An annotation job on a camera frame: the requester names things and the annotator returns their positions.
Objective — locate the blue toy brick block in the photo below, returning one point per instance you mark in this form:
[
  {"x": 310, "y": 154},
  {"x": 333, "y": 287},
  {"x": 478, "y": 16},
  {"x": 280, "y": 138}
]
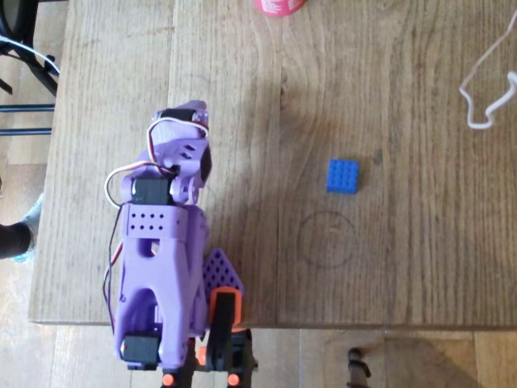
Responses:
[{"x": 342, "y": 175}]

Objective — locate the purple robot arm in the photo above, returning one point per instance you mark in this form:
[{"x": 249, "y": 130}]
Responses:
[{"x": 161, "y": 275}]

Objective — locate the red printed cup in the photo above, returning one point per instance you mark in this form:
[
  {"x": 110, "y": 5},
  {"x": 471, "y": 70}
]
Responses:
[{"x": 278, "y": 6}]

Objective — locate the black metal chair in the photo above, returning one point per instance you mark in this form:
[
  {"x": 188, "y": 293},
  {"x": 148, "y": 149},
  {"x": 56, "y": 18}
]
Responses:
[{"x": 24, "y": 108}]

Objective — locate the black orange clamp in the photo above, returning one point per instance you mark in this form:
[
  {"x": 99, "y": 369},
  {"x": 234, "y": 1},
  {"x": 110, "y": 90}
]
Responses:
[
  {"x": 222, "y": 323},
  {"x": 167, "y": 379}
]

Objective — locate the person in black clothing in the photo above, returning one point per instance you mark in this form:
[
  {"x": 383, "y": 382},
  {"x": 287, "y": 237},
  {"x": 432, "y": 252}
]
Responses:
[{"x": 14, "y": 238}]

